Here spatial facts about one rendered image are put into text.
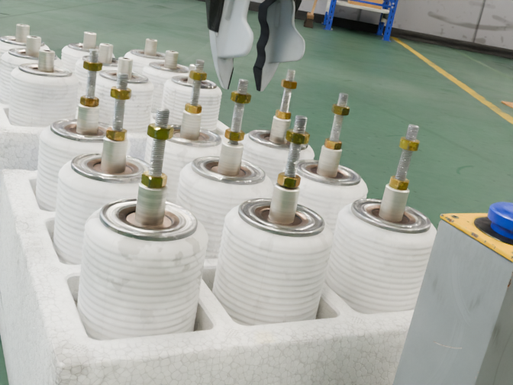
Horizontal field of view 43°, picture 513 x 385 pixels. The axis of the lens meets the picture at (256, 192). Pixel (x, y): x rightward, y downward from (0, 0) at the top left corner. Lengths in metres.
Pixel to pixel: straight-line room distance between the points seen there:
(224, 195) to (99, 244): 0.17
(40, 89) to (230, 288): 0.52
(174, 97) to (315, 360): 0.61
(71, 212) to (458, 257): 0.33
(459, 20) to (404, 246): 6.59
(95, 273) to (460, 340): 0.26
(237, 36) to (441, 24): 6.55
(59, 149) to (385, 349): 0.37
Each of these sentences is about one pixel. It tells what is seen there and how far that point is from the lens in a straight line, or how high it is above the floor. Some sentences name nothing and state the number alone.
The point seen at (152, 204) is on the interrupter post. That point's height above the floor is 0.27.
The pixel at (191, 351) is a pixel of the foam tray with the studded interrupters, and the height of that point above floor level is 0.18.
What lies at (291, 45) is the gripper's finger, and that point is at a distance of 0.62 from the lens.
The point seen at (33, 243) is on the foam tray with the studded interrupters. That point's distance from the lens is 0.63.
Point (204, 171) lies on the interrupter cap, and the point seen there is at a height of 0.25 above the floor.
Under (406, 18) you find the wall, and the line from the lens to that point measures 7.04.
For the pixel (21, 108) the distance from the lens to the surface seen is 1.00.
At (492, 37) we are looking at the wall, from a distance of 7.25.
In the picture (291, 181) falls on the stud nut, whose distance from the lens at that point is 0.54.
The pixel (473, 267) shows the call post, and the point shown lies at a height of 0.29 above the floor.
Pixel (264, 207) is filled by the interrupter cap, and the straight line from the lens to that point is 0.57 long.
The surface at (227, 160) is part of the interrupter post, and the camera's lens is 0.65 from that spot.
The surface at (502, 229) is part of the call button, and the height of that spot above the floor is 0.32.
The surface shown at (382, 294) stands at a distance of 0.61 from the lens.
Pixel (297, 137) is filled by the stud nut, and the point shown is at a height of 0.33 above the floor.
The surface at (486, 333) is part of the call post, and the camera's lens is 0.44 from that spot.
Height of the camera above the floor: 0.45
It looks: 19 degrees down
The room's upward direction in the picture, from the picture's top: 10 degrees clockwise
